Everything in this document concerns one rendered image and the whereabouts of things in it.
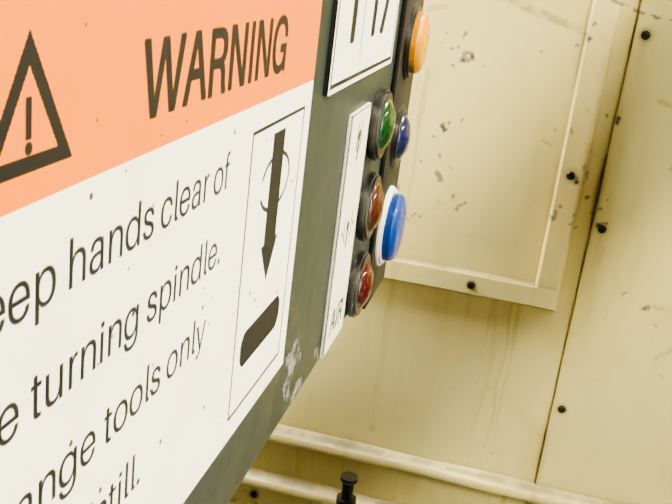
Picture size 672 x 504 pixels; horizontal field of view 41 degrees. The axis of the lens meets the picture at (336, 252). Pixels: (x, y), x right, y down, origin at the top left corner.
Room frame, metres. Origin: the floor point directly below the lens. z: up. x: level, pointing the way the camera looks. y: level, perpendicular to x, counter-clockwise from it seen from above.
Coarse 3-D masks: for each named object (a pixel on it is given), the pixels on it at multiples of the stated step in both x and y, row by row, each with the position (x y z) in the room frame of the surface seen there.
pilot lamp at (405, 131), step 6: (402, 120) 0.38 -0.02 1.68; (408, 120) 0.38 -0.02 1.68; (402, 126) 0.37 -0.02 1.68; (408, 126) 0.38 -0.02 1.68; (402, 132) 0.37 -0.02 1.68; (408, 132) 0.38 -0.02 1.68; (402, 138) 0.37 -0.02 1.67; (408, 138) 0.38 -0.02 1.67; (402, 144) 0.37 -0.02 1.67; (408, 144) 0.38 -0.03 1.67; (402, 150) 0.38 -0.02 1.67; (402, 156) 0.38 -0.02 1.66
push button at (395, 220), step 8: (392, 200) 0.38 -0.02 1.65; (400, 200) 0.38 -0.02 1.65; (392, 208) 0.37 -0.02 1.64; (400, 208) 0.37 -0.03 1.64; (392, 216) 0.37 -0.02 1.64; (400, 216) 0.37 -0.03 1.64; (392, 224) 0.37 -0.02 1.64; (400, 224) 0.38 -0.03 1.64; (384, 232) 0.37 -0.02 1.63; (392, 232) 0.37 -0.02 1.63; (400, 232) 0.38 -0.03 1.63; (384, 240) 0.37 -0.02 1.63; (392, 240) 0.37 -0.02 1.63; (400, 240) 0.38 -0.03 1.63; (384, 248) 0.37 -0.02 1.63; (392, 248) 0.37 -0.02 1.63; (384, 256) 0.37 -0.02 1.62; (392, 256) 0.37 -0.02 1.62
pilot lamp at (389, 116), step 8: (392, 104) 0.34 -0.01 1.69; (384, 112) 0.33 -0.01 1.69; (392, 112) 0.33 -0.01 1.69; (384, 120) 0.33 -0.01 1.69; (392, 120) 0.33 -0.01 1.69; (384, 128) 0.33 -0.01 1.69; (392, 128) 0.33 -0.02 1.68; (384, 136) 0.33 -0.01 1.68; (392, 136) 0.34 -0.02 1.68; (384, 144) 0.33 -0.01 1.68
